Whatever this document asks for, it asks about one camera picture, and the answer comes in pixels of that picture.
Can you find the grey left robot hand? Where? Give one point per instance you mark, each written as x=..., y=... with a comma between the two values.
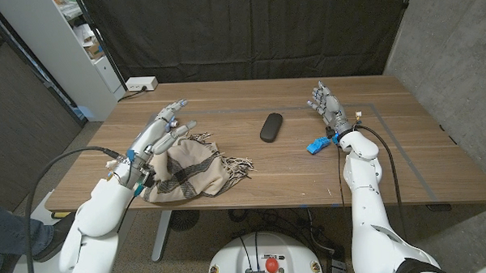
x=151, y=135

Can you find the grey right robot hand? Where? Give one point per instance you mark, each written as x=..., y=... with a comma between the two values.
x=331, y=107

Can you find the beige plaid fringed scarf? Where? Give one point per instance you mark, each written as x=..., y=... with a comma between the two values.
x=199, y=170

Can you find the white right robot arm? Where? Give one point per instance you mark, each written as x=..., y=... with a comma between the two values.
x=365, y=213

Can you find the blue lego piece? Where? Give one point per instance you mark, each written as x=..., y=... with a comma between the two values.
x=318, y=145

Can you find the black glasses case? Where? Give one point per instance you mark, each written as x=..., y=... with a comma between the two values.
x=271, y=127

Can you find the white power strip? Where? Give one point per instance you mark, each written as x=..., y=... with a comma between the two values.
x=140, y=83

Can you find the black round floor object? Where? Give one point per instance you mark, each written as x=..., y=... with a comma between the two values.
x=184, y=219

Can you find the grey table leg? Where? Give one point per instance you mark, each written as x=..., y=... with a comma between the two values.
x=161, y=236

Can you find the cardboard box on shelf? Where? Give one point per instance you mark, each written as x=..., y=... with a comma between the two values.
x=94, y=50

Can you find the black curtain backdrop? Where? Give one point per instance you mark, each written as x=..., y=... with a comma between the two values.
x=247, y=35

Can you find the white shelf cabinet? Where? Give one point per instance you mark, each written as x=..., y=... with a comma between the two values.
x=57, y=49

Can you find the person's dark shoe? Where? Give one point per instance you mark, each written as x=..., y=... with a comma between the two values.
x=54, y=240

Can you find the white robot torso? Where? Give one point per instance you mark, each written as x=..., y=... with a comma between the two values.
x=239, y=258

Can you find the black floor power strip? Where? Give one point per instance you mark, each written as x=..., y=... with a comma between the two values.
x=336, y=267

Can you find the red emergency stop button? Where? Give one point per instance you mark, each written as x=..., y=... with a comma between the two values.
x=272, y=265

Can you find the person's leg in jeans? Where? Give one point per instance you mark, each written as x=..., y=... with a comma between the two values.
x=7, y=238

